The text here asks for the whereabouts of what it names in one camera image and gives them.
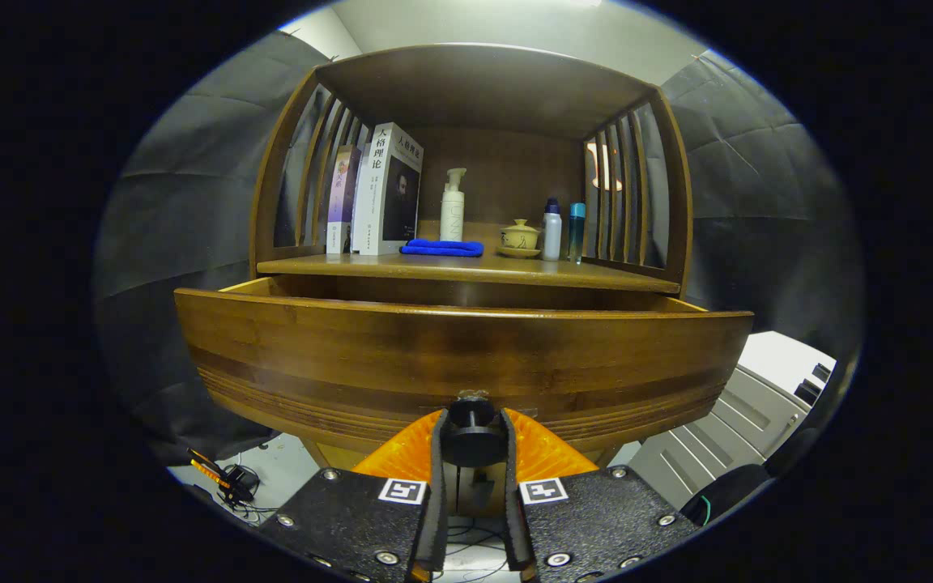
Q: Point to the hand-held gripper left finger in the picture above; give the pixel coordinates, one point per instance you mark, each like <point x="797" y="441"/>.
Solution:
<point x="436" y="502"/>

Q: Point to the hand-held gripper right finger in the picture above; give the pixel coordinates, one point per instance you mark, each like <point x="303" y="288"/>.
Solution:
<point x="515" y="510"/>

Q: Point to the wooden drawer with black knob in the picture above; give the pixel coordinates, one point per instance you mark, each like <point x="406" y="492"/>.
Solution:
<point x="353" y="348"/>

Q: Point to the wooden countertop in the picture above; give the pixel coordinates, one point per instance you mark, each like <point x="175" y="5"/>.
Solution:
<point x="466" y="269"/>

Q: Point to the white metal cabinet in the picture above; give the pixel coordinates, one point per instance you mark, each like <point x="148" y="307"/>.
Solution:
<point x="758" y="389"/>

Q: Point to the brown wooden cabinet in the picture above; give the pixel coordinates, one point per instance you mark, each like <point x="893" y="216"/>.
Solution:
<point x="483" y="89"/>

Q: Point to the orange and black tool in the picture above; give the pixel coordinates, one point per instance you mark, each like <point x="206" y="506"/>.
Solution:
<point x="219" y="478"/>

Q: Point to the blue folded cloth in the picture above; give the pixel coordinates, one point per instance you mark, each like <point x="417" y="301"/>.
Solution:
<point x="442" y="248"/>

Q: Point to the yellow lidded teacup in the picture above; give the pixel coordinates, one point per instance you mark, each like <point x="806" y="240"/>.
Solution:
<point x="520" y="237"/>

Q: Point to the white bottle with dark cap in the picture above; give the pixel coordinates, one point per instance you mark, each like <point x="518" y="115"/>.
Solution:
<point x="552" y="235"/>

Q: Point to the clear teal bottle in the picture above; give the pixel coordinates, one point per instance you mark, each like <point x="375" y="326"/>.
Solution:
<point x="577" y="235"/>

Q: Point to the white pump bottle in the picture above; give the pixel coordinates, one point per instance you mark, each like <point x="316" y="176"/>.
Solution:
<point x="452" y="214"/>

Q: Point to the large white book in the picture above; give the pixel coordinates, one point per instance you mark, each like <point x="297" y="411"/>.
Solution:
<point x="385" y="194"/>

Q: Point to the thin purple book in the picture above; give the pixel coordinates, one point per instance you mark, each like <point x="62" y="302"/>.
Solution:
<point x="342" y="202"/>

